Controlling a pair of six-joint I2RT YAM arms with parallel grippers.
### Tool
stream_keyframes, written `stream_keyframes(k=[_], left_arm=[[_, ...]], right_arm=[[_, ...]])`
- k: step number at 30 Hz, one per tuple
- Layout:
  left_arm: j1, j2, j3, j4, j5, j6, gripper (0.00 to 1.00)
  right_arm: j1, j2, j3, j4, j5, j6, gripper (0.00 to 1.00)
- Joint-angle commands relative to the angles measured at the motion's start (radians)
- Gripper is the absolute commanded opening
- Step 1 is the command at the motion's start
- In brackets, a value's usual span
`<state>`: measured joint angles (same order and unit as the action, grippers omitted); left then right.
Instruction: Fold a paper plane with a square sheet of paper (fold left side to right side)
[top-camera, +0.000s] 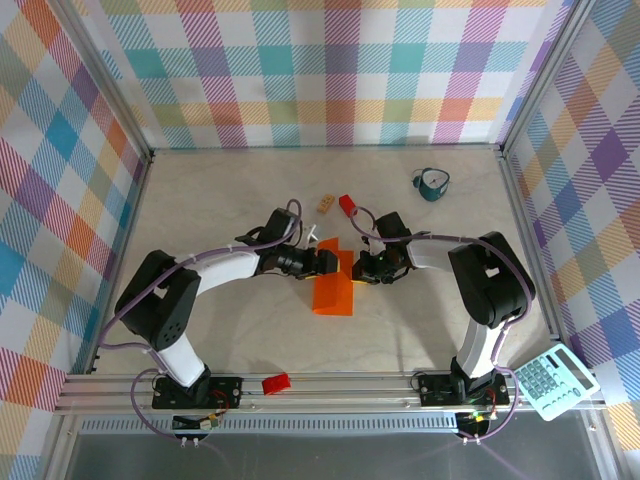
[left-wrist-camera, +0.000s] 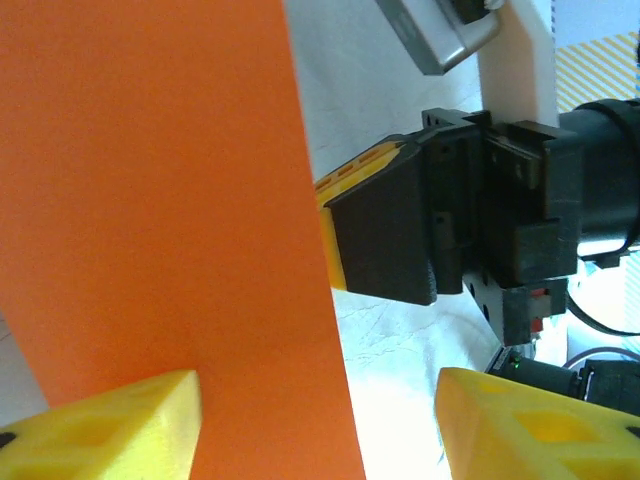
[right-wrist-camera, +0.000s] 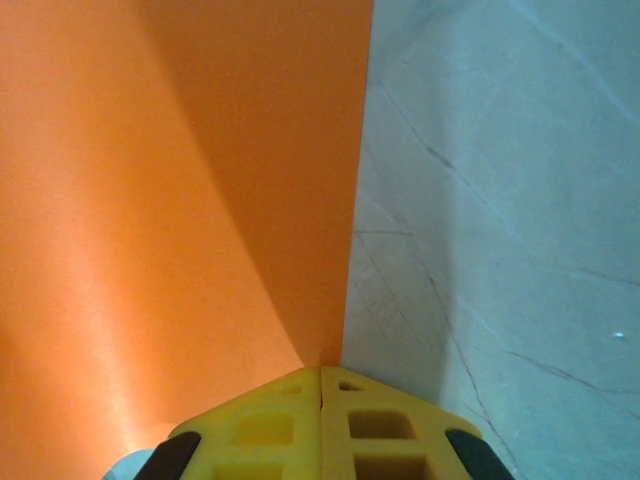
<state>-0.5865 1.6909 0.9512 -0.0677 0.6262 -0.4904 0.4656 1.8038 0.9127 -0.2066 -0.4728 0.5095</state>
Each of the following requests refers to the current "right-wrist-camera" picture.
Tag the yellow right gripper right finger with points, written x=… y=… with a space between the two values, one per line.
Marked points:
x=385 y=430

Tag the orange paper sheet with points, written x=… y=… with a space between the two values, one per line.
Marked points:
x=150 y=200

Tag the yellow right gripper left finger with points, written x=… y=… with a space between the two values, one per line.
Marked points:
x=260 y=430

